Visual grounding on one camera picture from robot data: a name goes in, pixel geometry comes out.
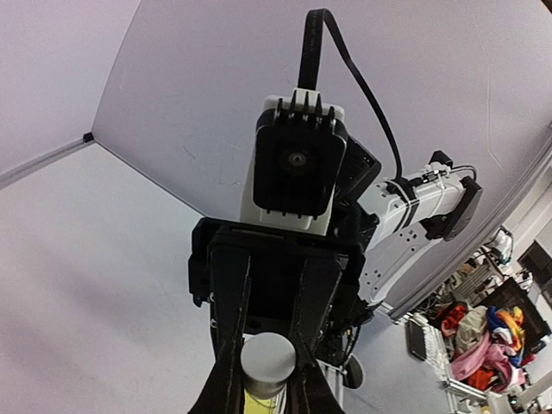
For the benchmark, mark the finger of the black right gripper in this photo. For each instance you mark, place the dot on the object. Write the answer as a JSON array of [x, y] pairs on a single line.
[[317, 287], [230, 286]]

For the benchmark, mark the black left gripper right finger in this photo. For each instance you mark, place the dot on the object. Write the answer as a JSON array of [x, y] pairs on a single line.
[[308, 391]]

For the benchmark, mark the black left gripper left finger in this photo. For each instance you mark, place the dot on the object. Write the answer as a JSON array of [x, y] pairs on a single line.
[[223, 391]]

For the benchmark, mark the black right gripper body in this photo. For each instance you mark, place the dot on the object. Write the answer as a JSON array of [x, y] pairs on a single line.
[[274, 258]]

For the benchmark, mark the grey nail polish cap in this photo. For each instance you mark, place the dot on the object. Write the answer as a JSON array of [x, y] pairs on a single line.
[[267, 361]]

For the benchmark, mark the yellow nail polish bottle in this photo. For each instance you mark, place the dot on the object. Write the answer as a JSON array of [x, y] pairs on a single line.
[[273, 405]]

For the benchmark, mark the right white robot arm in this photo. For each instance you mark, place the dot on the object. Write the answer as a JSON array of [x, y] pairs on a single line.
[[395, 222]]

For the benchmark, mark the pile of colourful clothes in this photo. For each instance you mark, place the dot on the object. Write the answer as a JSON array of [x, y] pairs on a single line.
[[485, 346]]

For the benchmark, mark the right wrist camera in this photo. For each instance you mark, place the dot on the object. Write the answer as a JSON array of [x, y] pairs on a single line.
[[300, 145]]

